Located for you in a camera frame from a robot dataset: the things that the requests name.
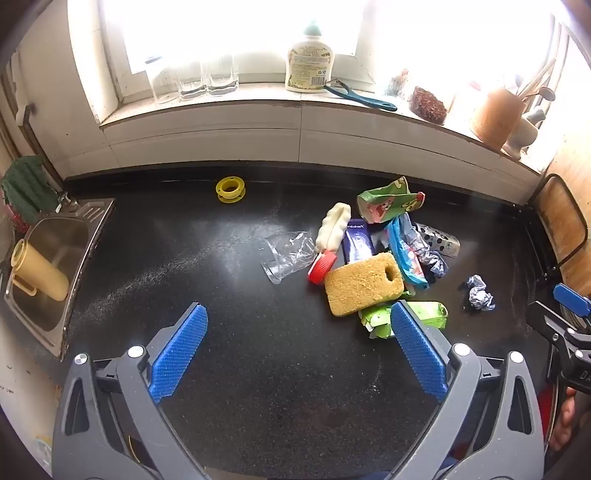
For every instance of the green snack bag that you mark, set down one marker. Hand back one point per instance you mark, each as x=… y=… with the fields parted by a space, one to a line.
x=388 y=198

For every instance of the white bottle with red cap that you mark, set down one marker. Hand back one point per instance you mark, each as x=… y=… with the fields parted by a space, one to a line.
x=332 y=226

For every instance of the crumpled paper ball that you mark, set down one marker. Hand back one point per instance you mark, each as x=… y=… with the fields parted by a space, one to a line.
x=480 y=293

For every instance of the yellow plastic spool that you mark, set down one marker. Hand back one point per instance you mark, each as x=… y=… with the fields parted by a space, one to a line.
x=221 y=188

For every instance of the silver dotted wrapper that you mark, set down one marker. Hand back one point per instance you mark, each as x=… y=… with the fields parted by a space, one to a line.
x=441 y=240

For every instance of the cream dish soap bottle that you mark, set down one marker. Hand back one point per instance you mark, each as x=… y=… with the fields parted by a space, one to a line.
x=309 y=64

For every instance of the yellow plastic pitcher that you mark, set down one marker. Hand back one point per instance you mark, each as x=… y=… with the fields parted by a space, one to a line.
x=41 y=272

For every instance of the wooden utensil holder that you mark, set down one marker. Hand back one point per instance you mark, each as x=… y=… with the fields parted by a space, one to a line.
x=496 y=117

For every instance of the wooden chair with black frame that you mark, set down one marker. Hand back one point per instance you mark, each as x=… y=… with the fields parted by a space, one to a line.
x=561 y=217

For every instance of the yellow sponge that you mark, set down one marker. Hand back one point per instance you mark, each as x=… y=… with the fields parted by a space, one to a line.
x=360 y=286

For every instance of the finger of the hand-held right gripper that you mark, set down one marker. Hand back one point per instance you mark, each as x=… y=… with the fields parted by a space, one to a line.
x=571 y=297
x=549 y=321

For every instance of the sink faucet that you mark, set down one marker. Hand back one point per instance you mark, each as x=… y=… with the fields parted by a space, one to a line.
x=67 y=201

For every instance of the stainless steel sink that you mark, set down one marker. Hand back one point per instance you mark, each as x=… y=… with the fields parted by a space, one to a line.
x=69 y=235

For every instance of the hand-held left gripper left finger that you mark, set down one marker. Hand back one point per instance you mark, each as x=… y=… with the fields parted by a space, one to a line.
x=180 y=350

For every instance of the brown scouring pad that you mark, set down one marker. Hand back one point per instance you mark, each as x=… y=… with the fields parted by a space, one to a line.
x=427 y=106

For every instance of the green tissue packet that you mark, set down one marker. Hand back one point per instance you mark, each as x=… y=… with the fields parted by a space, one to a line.
x=381 y=318

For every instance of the crumpled dark blue wrapper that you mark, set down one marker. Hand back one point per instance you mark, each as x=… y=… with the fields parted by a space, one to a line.
x=434 y=265

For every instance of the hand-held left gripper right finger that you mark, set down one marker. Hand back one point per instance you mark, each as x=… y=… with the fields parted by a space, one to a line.
x=418 y=350

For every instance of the person's right hand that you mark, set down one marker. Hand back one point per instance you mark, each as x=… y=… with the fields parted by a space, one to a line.
x=564 y=420

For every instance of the blue cardboard box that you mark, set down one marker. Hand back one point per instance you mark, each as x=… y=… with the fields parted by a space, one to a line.
x=359 y=242

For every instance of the small glass jar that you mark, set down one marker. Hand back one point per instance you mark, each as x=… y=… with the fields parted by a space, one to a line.
x=398 y=84

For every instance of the blue and pink wrapper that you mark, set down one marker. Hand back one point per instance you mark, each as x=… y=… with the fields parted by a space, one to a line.
x=408 y=263

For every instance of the crushed clear plastic cup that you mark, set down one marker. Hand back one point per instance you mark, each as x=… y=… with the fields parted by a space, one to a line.
x=286 y=258

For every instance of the clear drinking glass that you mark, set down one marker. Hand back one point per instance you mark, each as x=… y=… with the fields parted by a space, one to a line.
x=164 y=85
x=191 y=83
x=222 y=78

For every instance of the green cloth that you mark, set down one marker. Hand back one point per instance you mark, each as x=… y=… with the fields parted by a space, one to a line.
x=25 y=189

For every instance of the white ceramic vase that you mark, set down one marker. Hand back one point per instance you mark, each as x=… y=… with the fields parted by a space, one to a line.
x=521 y=136

